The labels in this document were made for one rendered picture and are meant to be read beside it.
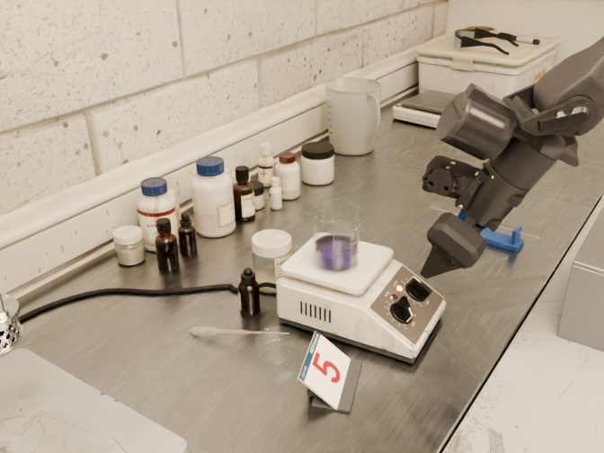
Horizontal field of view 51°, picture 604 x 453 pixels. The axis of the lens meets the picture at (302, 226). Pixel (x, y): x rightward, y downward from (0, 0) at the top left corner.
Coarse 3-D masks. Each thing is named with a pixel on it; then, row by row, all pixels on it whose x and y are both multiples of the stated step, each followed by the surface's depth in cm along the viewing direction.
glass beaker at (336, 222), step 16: (320, 208) 83; (336, 208) 84; (352, 208) 83; (320, 224) 80; (336, 224) 79; (352, 224) 80; (320, 240) 81; (336, 240) 80; (352, 240) 81; (320, 256) 82; (336, 256) 81; (352, 256) 82; (336, 272) 82
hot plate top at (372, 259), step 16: (304, 256) 87; (368, 256) 86; (384, 256) 86; (288, 272) 83; (304, 272) 83; (320, 272) 83; (352, 272) 83; (368, 272) 83; (336, 288) 81; (352, 288) 80
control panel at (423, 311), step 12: (396, 276) 86; (408, 276) 87; (396, 288) 84; (384, 300) 82; (396, 300) 83; (408, 300) 84; (432, 300) 86; (384, 312) 80; (420, 312) 83; (432, 312) 84; (396, 324) 80; (408, 324) 80; (420, 324) 82; (408, 336) 79; (420, 336) 80
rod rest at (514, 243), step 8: (488, 232) 109; (496, 232) 109; (512, 232) 104; (488, 240) 107; (496, 240) 106; (504, 240) 106; (512, 240) 104; (520, 240) 106; (504, 248) 105; (512, 248) 105
